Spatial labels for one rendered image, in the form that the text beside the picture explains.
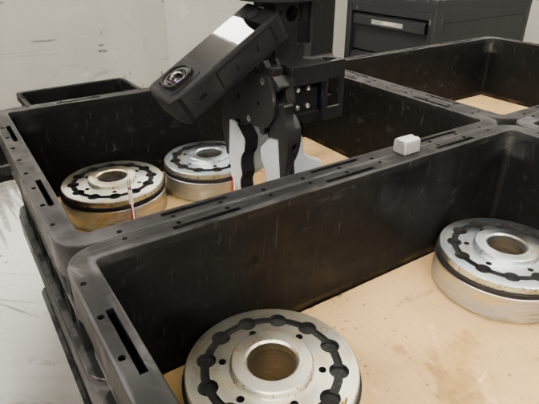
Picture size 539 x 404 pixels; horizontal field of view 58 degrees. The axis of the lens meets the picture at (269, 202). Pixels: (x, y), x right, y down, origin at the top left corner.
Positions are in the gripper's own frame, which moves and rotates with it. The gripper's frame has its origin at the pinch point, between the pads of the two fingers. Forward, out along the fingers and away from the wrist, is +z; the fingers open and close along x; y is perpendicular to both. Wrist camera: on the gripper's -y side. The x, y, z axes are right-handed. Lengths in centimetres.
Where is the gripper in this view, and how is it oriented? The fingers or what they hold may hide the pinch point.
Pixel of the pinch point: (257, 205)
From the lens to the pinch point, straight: 48.0
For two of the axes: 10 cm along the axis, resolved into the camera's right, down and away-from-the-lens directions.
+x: -6.1, -3.8, 7.0
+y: 7.9, -2.9, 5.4
